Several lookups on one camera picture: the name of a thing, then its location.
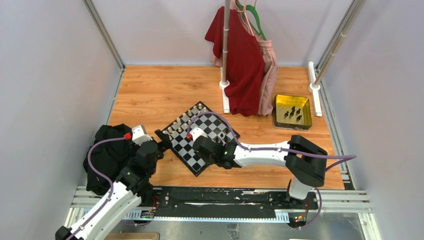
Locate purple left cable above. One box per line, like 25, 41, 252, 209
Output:
64, 135, 132, 240

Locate black and white chessboard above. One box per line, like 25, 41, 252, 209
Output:
162, 101, 241, 177

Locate white rack base foot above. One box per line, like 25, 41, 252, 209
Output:
219, 67, 230, 114

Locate yellow tray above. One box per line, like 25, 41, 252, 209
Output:
272, 94, 313, 131

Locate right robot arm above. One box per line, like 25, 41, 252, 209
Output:
187, 127, 328, 209

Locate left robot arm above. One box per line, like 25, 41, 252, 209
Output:
55, 125, 172, 240

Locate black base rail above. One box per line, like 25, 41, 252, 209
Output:
139, 186, 319, 220

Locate purple cable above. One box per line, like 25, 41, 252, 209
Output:
64, 135, 132, 240
186, 111, 357, 229

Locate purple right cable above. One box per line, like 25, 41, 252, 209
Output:
186, 111, 357, 229

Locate pink garment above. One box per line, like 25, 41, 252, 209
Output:
230, 0, 279, 116

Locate green hanger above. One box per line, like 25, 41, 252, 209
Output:
235, 0, 267, 41

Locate red shirt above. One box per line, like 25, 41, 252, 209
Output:
224, 9, 265, 117

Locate black cloth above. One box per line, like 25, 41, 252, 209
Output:
83, 124, 148, 196

